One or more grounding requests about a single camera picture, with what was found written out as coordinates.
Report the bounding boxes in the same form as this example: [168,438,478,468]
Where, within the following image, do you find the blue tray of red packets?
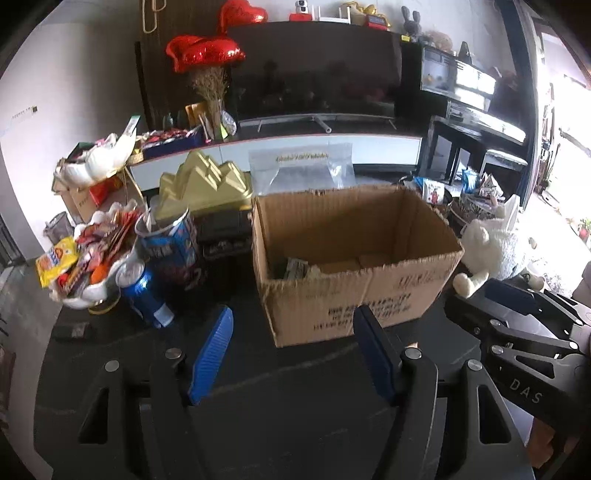
[139,127,206,160]

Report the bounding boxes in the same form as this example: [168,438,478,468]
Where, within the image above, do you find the white bowl of snacks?
[36,208,144,296]

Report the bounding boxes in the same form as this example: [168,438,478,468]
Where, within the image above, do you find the dried flower bunch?
[189,65,232,139]

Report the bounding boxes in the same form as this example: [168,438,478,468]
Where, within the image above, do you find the blue soda can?
[115,261,175,328]

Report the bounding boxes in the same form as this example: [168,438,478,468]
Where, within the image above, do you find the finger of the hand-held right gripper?
[484,278,591,328]
[444,293,581,357]

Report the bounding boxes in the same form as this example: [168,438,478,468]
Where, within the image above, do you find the metal mesh pen holder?
[45,211,75,243]

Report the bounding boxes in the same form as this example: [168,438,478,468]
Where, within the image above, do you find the dark gift box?
[196,210,254,259]

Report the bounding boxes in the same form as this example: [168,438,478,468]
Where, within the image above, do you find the red heart balloon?
[166,34,246,73]
[218,0,269,35]

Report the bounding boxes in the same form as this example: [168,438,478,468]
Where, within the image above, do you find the clear plastic zip bag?
[248,143,356,197]

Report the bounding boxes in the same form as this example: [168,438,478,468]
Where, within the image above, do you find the white television cabinet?
[129,131,423,190]

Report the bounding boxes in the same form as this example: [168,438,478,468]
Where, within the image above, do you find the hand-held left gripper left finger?
[51,305,235,480]

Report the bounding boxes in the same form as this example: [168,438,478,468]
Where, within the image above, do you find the gold mountain-shaped box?
[159,150,254,215]

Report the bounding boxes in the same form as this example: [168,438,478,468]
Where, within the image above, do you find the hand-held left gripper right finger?
[353,305,532,480]

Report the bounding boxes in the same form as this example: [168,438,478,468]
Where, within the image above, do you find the black piano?
[402,44,536,181]

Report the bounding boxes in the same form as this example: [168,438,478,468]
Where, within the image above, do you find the small white shell-shaped bowl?
[54,133,138,188]

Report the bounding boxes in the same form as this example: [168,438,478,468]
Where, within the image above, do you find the small printed snack packet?
[283,257,310,279]

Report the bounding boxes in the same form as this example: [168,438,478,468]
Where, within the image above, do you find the grey bunny doll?
[401,6,422,35]

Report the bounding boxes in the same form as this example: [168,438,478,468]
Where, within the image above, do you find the brown cardboard box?
[252,185,465,348]

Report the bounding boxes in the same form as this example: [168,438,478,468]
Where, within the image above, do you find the basket of snack packets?
[402,168,522,224]

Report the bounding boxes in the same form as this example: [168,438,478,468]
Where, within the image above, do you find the black piano stool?
[480,148,529,185]

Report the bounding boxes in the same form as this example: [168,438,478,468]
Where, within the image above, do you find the black flat television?
[228,21,402,134]

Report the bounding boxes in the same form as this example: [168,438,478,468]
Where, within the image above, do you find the white plush toy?
[452,217,532,298]

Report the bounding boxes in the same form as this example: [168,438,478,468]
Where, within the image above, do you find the open cardboard carton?
[53,143,139,223]

